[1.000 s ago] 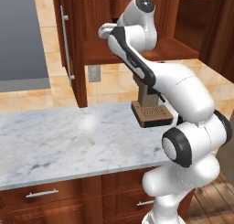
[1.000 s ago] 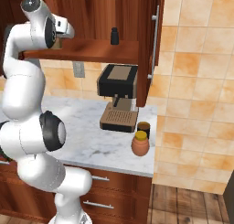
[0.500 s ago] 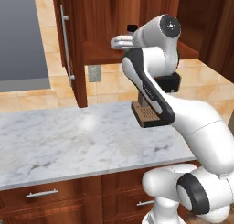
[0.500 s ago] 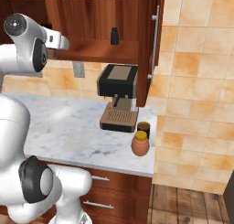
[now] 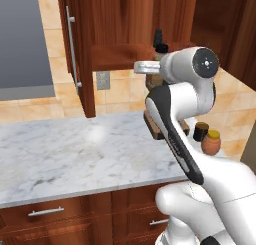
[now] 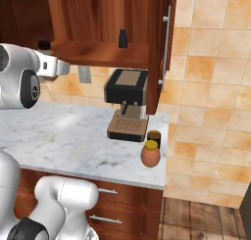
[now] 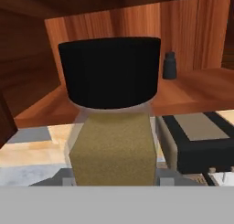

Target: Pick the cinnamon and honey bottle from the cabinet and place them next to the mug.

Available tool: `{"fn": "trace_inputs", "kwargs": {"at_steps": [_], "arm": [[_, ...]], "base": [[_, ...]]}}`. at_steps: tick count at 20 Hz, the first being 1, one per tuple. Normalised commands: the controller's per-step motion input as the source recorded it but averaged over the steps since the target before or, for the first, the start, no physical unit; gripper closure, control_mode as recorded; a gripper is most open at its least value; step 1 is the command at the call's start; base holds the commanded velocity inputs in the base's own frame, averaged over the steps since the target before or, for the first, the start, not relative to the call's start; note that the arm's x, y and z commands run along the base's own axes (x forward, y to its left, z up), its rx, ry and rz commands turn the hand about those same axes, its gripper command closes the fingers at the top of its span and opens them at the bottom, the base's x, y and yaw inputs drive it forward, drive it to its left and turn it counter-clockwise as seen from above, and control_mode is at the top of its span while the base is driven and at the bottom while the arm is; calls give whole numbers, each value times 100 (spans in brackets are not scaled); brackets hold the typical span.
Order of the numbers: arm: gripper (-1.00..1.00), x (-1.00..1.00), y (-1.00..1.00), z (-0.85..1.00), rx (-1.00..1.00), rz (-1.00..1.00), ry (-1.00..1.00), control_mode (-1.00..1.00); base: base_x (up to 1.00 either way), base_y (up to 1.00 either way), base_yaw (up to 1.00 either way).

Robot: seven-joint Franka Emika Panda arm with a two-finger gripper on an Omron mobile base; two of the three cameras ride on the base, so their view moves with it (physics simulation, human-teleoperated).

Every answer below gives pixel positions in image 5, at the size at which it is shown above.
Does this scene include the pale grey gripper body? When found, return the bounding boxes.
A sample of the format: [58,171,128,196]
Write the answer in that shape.
[133,59,162,75]

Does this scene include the black-capped spice bottle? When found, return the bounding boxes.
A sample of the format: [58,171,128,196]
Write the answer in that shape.
[154,43,170,62]

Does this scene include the black pointed-top bottle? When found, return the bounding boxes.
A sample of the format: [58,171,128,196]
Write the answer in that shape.
[153,28,164,47]

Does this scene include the wooden cabinet door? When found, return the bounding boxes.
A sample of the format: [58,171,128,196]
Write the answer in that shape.
[219,0,256,92]
[56,0,98,119]

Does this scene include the wooden cutting board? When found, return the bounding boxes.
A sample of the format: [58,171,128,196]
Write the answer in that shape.
[142,109,191,141]

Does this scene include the black jar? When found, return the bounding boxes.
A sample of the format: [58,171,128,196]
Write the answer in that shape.
[192,121,210,143]

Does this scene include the brown jar with yellow lid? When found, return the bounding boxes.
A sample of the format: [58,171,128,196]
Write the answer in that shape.
[200,129,222,157]

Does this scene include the wooden drawer front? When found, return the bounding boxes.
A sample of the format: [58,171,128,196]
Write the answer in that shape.
[111,181,181,245]
[0,191,113,245]

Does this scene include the grey wall outlet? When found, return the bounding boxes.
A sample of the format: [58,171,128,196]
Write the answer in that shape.
[95,70,111,91]

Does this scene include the wooden wall cabinet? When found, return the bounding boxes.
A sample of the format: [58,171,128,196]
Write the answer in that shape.
[85,0,235,72]

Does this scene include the silver cabinet door handle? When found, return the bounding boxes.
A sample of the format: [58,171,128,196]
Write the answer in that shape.
[65,5,83,95]

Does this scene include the silver drawer handle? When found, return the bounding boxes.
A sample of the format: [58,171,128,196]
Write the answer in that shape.
[27,206,65,218]
[148,218,171,227]

